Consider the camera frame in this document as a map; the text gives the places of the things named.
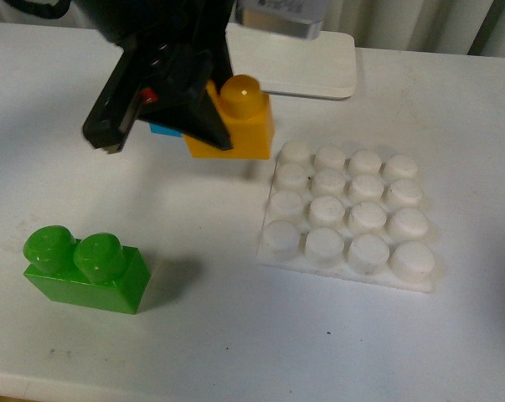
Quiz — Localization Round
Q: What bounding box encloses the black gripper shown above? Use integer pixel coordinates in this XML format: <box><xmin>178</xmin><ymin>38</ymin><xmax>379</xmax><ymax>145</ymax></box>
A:
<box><xmin>76</xmin><ymin>1</ymin><xmax>233</xmax><ymax>154</ymax></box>

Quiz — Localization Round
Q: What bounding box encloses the yellow two-stud block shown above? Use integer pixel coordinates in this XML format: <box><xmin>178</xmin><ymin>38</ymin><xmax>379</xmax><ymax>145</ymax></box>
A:
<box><xmin>184</xmin><ymin>75</ymin><xmax>275</xmax><ymax>160</ymax></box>

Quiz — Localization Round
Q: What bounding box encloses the blue three-stud block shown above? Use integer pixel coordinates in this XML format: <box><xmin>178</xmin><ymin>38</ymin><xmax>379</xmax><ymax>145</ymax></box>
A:
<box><xmin>149</xmin><ymin>123</ymin><xmax>183</xmax><ymax>137</ymax></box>

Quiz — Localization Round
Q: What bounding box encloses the green two-stud block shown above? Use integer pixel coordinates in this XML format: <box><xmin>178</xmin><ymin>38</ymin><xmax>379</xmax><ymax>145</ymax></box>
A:
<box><xmin>23</xmin><ymin>225</ymin><xmax>151</xmax><ymax>314</ymax></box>

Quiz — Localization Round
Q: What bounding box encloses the white desk lamp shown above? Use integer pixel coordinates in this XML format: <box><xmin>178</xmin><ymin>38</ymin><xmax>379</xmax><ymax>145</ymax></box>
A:
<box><xmin>227</xmin><ymin>0</ymin><xmax>357</xmax><ymax>101</ymax></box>

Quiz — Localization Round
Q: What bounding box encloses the white studded base plate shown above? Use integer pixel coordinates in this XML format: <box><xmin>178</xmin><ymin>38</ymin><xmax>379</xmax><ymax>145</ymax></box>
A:
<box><xmin>257</xmin><ymin>141</ymin><xmax>437</xmax><ymax>293</ymax></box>

